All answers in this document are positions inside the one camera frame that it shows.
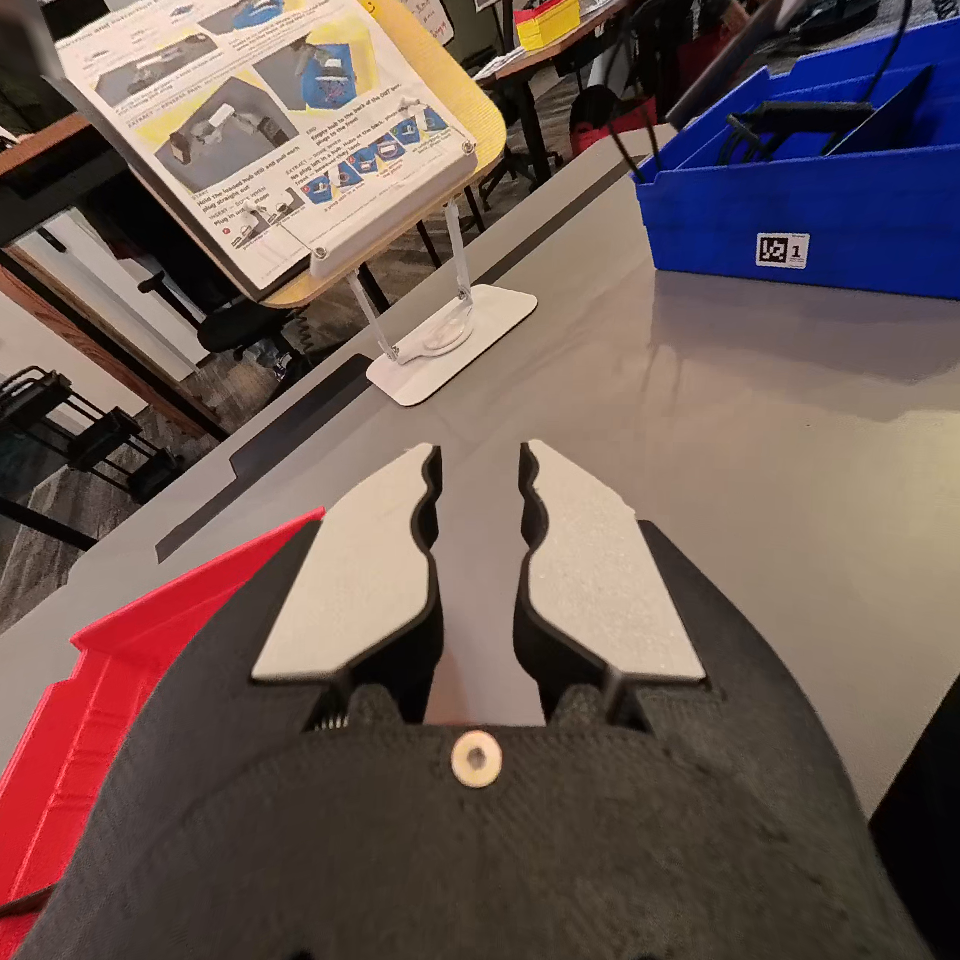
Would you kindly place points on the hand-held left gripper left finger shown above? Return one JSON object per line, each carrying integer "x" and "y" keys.
{"x": 352, "y": 585}

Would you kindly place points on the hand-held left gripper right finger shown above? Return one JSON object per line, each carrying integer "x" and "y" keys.
{"x": 600, "y": 585}

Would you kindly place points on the red plastic bin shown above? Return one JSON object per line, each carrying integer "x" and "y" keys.
{"x": 112, "y": 675}

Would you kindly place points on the blue plastic bin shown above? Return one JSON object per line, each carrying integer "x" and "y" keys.
{"x": 825, "y": 195}

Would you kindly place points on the dark grey usb hub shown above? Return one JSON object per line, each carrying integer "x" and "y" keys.
{"x": 817, "y": 116}

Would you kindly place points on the instruction sheet on stand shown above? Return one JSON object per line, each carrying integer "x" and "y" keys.
{"x": 457, "y": 337}

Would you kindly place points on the black swivel office chair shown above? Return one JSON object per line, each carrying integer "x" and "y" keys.
{"x": 240, "y": 330}

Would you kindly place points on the black rolling cart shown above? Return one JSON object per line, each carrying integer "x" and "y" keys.
{"x": 75, "y": 435}

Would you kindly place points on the red and black bag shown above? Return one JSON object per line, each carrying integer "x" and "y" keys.
{"x": 600, "y": 135}

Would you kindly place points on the printed instruction sheet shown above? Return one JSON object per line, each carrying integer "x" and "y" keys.
{"x": 262, "y": 112}

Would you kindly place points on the yellow box stack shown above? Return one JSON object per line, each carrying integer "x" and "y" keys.
{"x": 551, "y": 22}

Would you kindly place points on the brown wooden desk frame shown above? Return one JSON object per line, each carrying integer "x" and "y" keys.
{"x": 112, "y": 352}

